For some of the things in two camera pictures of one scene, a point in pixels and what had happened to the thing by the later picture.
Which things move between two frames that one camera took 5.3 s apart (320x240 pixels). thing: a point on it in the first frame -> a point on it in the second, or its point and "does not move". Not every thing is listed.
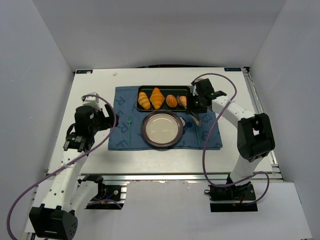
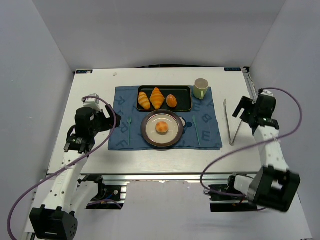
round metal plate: [161, 128] does not move
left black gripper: [106, 120] does not move
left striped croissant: [143, 100] does not move
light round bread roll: [182, 99] -> [161, 127]
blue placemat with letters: [125, 133] does not move
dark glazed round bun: [171, 101] does not move
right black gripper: [196, 107] -> [244, 110]
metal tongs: [197, 120] -> [229, 135]
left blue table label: [84, 71] does not move
